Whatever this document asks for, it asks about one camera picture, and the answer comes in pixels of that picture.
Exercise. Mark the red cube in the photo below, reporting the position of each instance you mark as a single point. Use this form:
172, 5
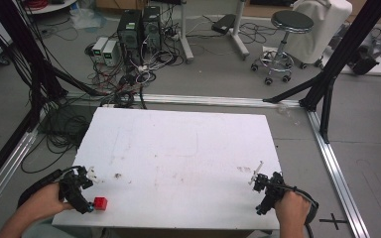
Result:
100, 203

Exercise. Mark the black frame bar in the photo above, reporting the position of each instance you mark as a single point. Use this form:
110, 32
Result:
3, 155

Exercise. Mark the clear plastic bag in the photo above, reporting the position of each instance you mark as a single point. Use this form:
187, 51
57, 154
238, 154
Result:
86, 18

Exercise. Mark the white table leg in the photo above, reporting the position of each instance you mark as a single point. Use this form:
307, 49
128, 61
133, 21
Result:
239, 36
186, 39

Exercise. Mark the black frame brace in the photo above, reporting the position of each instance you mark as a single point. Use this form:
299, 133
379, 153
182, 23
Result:
326, 109

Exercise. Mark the large black computer tower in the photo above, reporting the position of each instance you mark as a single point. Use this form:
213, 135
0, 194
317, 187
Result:
129, 33

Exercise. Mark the person's right hand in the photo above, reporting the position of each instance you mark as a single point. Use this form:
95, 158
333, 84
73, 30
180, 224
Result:
292, 208

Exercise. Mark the flat black box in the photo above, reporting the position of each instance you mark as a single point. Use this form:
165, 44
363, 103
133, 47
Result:
223, 23

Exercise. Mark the white covered chair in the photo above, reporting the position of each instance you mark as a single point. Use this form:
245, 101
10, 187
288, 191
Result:
324, 20

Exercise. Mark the black grey device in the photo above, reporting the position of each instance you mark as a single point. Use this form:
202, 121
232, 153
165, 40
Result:
365, 59

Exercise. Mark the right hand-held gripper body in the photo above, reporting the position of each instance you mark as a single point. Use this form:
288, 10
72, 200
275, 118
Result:
270, 193

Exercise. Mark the white power supply unit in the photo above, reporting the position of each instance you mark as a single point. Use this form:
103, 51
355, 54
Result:
110, 53
99, 48

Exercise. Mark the person's grey clothing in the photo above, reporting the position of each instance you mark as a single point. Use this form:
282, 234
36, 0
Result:
46, 231

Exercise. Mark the white round table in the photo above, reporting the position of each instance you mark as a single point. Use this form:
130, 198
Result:
51, 7

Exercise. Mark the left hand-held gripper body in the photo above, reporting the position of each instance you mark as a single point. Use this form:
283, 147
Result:
74, 193

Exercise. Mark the long aluminium floor rail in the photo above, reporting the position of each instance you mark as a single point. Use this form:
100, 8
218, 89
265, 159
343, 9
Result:
205, 100

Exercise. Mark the black round stool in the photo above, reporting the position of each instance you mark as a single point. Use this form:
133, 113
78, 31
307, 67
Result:
291, 21

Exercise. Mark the slim black computer tower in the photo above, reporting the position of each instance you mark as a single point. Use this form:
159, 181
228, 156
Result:
152, 28

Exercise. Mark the person's left hand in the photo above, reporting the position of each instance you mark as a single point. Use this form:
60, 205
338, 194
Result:
46, 201

